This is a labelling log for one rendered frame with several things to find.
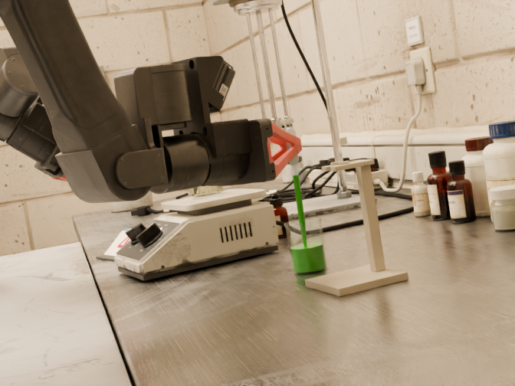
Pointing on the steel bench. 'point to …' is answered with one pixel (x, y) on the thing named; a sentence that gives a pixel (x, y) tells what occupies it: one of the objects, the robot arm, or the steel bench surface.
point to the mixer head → (250, 5)
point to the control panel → (150, 245)
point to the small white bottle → (420, 195)
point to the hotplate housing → (207, 240)
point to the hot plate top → (213, 200)
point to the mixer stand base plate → (322, 205)
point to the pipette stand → (356, 280)
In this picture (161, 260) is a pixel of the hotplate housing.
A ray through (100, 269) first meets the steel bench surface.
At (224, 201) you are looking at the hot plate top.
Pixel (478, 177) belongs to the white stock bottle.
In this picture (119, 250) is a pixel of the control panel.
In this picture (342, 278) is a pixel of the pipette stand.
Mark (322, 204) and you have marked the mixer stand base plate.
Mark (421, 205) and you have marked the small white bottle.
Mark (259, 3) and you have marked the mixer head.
